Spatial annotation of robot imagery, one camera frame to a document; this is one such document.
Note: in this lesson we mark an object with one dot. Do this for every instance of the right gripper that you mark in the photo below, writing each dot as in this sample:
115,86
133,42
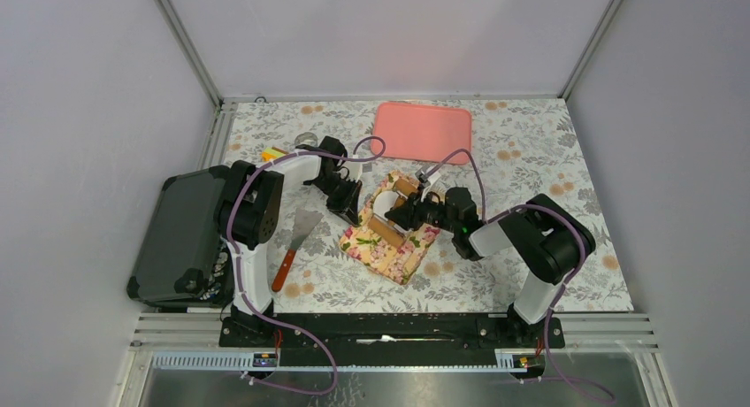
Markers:
409,216

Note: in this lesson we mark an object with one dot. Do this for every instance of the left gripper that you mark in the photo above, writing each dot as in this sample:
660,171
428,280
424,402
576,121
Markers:
348,208

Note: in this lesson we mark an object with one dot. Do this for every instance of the wooden double-ended roller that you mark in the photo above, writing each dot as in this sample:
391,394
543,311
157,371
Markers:
389,216

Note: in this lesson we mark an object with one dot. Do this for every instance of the floral cutting board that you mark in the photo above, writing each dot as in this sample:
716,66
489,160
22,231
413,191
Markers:
379,244

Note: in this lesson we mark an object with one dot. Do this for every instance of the metal scraper red handle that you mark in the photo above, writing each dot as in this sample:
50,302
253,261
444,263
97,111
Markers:
305,222

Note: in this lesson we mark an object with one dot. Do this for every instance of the pink plastic tray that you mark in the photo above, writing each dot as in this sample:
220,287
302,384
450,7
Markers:
421,132

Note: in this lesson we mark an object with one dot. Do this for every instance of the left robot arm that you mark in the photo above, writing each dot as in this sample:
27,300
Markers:
248,210

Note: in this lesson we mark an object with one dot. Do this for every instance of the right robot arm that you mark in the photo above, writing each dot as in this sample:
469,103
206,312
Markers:
551,243

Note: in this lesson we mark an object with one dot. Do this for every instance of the white dough ball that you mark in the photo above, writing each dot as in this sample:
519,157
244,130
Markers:
386,201

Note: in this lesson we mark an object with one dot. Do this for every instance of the orange green toy block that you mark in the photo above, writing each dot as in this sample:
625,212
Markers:
271,154

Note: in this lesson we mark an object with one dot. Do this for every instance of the black case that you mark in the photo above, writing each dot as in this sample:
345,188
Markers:
182,260

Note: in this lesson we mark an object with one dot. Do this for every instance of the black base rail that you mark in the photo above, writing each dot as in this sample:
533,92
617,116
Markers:
389,339

